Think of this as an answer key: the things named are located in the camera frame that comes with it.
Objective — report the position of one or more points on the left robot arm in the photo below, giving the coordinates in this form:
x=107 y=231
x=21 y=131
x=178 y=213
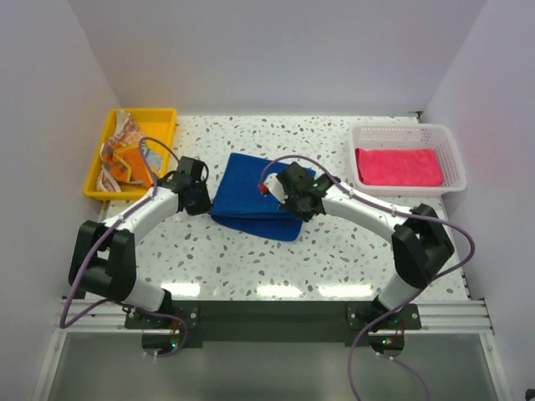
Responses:
x=104 y=259

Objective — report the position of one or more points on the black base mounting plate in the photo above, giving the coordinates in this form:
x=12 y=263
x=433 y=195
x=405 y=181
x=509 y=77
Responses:
x=267 y=322

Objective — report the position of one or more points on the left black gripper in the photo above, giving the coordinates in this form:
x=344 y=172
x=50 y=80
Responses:
x=204 y=207

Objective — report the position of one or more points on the white perforated plastic basket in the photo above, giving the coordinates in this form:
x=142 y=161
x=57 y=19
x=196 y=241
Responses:
x=409 y=136

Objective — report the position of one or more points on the blue towel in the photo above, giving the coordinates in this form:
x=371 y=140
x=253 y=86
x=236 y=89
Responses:
x=239 y=204

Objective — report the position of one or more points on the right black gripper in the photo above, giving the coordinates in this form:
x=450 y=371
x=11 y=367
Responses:
x=304 y=215

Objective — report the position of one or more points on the aluminium extrusion rail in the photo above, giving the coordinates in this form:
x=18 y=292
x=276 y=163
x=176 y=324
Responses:
x=459 y=317

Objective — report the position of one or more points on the white orange patterned towel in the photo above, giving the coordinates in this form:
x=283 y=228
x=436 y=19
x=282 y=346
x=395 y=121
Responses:
x=122 y=157

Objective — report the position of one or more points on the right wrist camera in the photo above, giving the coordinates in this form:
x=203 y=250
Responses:
x=273 y=187

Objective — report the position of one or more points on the yellow plastic bin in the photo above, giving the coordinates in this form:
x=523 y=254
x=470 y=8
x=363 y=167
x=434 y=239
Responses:
x=159 y=126

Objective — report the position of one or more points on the pink microfiber towel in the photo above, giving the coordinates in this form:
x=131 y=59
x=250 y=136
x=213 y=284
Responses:
x=416 y=167

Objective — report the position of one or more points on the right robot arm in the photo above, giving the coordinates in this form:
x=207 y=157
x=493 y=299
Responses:
x=420 y=245

